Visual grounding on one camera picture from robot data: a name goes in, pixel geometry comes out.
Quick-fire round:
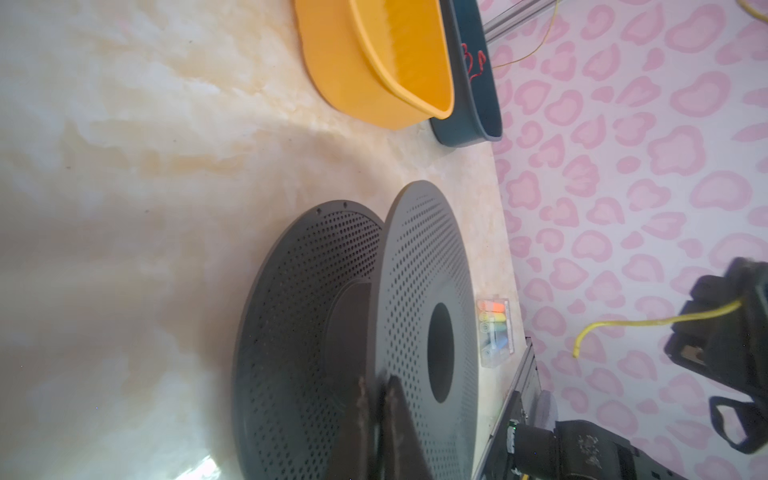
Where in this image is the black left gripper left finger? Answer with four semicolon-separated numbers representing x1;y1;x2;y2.
326;377;374;480

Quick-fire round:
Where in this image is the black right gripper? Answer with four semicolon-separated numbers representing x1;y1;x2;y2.
664;257;767;454

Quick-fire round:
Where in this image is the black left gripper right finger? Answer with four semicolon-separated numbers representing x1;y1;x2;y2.
382;376;432;480

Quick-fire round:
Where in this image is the dark grey cable spool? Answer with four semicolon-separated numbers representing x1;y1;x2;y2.
232;181;479;479

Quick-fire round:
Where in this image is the yellow plastic tray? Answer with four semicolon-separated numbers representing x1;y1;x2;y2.
294;0;455;130

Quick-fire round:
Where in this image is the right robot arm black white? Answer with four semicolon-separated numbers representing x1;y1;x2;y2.
476;257;767;479

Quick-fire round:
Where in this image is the pack of coloured markers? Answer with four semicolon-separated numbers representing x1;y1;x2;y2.
476;298;514;368

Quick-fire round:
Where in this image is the teal plastic tray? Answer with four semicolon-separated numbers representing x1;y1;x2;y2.
430;0;503;148

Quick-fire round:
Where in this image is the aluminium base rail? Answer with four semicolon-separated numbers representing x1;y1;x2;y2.
473;336;542;479

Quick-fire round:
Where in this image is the red thin cable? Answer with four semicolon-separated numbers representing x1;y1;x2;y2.
460;41;488;82

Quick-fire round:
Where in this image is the right aluminium corner post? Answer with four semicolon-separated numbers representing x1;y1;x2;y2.
483;0;557;45

